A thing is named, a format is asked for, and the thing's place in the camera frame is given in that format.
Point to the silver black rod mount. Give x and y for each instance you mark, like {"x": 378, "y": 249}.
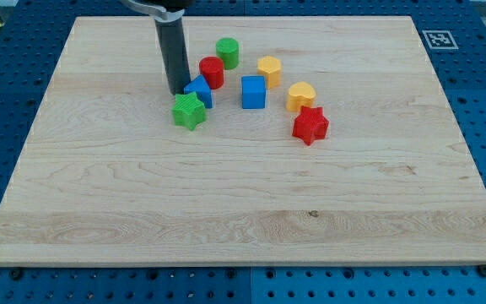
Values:
{"x": 160, "y": 10}

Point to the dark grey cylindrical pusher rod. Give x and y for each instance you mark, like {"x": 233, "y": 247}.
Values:
{"x": 173, "y": 49}

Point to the green star block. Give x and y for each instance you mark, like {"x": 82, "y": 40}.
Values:
{"x": 188, "y": 111}

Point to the blue triangle block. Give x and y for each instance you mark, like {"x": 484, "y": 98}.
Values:
{"x": 200, "y": 86}

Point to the red star block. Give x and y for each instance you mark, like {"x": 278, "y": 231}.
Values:
{"x": 310, "y": 125}

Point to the red cylinder block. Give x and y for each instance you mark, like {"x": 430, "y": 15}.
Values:
{"x": 212, "y": 69}

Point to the green cylinder block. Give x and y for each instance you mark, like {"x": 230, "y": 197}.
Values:
{"x": 227, "y": 50}

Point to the blue cube block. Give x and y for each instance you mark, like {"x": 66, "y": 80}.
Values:
{"x": 253, "y": 91}

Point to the yellow hexagon block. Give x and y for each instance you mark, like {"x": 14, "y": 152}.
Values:
{"x": 271, "y": 69}

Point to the yellow heart block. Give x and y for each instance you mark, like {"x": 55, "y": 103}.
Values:
{"x": 300, "y": 94}

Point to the light wooden board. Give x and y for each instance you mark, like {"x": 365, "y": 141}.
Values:
{"x": 106, "y": 179}

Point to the white fiducial marker tag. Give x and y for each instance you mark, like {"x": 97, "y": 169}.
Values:
{"x": 440, "y": 40}

